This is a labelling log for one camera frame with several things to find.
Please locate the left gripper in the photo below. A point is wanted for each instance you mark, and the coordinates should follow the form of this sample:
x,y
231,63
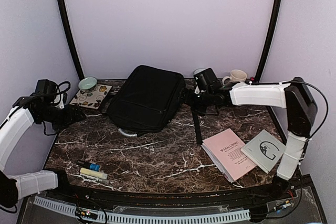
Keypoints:
x,y
69,118

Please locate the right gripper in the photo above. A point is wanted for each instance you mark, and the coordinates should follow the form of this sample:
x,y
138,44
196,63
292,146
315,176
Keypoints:
x,y
189,100

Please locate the black student bag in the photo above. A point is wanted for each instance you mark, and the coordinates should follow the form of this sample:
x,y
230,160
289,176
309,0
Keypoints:
x,y
148,100

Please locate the pink Warm Chord book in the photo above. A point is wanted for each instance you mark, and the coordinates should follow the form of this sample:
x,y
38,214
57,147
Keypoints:
x,y
224,149

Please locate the grey book with G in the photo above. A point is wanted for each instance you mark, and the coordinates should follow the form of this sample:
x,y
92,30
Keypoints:
x,y
264,150

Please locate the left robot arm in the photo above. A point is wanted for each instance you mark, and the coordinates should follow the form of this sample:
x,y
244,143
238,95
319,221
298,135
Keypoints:
x,y
27,111

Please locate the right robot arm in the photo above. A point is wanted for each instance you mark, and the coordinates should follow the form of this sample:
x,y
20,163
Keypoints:
x,y
293,95

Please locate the celadon bowl at back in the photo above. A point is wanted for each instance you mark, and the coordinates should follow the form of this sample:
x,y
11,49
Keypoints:
x,y
198,71

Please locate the celadon bowl on tile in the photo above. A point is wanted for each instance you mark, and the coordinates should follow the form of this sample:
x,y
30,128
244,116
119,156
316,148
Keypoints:
x,y
87,84

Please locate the white mug with print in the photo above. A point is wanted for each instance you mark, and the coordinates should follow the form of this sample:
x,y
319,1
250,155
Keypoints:
x,y
236,75

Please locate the black and blue marker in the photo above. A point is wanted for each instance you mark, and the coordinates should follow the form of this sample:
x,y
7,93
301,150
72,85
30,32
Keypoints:
x,y
88,165

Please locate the yellow highlighter pen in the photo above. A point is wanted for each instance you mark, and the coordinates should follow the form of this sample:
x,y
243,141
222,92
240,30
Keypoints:
x,y
93,173

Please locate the clear pen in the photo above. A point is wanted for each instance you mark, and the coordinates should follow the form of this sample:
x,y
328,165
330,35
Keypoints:
x,y
98,180

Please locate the small circuit board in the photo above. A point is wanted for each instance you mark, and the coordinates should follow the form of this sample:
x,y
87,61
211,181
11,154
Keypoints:
x,y
84,214

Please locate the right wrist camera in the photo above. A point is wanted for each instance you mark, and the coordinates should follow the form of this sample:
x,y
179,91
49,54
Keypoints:
x,y
206,81

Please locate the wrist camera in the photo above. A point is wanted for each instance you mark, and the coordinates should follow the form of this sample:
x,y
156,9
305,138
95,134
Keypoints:
x,y
46,88
206,81

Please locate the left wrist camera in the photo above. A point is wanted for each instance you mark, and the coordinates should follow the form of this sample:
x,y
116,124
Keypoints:
x,y
46,88

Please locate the black front table rail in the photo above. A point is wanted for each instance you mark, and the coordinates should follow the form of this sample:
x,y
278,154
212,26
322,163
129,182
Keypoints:
x,y
251,197

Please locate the white cable duct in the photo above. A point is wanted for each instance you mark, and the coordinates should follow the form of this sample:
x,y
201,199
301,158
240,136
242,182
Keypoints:
x,y
68,209

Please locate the left black frame post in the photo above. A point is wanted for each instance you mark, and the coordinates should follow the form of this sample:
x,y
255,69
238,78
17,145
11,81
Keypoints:
x,y
69,38

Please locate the black frame post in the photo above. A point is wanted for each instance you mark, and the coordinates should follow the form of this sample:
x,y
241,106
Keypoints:
x,y
268,40
69,38

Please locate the right black frame post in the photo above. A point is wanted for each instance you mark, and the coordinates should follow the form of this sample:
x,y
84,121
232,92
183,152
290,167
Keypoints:
x,y
268,40

